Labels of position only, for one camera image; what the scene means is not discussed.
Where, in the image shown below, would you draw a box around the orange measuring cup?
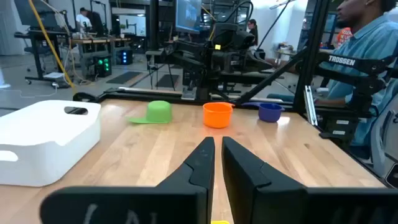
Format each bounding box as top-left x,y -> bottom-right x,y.
202,101 -> 236,129

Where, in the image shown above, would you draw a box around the computer monitor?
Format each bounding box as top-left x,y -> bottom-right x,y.
175,0 -> 203,35

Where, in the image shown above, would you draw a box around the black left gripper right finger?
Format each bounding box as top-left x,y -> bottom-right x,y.
222,136 -> 398,224

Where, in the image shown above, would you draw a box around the green measuring cup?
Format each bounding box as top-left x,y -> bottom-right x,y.
126,100 -> 173,125

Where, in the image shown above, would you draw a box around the yellow cable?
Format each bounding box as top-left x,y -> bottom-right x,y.
27,0 -> 76,90

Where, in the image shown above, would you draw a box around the black rolling desk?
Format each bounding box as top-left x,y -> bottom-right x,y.
14,28 -> 73,85

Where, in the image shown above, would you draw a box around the person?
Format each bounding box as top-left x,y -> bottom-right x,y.
313,0 -> 398,156
75,7 -> 93,32
247,19 -> 259,47

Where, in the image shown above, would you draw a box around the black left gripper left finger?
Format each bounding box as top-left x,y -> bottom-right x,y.
39,136 -> 216,224

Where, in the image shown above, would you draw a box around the grey office chair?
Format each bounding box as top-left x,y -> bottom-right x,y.
369,102 -> 398,189

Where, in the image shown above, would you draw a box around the computer tower blue lights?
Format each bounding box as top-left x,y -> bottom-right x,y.
119,49 -> 134,66

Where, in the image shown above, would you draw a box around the black floor mat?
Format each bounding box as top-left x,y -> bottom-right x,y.
106,71 -> 143,85
155,73 -> 180,89

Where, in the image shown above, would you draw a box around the silver metal bracket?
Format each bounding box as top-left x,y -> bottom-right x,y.
303,85 -> 319,127

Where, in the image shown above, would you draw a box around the white plastic basket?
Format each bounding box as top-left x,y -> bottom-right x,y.
0,99 -> 102,187

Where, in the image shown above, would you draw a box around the purple measuring cup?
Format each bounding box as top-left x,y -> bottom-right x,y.
241,101 -> 285,123

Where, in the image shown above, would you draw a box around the computer tower green lights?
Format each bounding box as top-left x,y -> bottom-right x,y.
93,55 -> 113,78

